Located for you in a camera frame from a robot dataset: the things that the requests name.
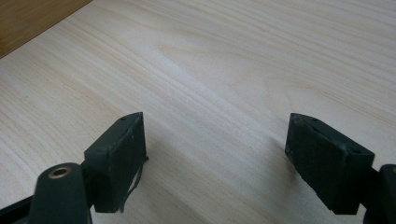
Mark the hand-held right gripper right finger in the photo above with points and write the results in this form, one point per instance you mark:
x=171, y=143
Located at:
x=327, y=165

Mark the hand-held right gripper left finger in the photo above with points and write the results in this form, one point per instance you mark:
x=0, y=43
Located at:
x=120, y=165

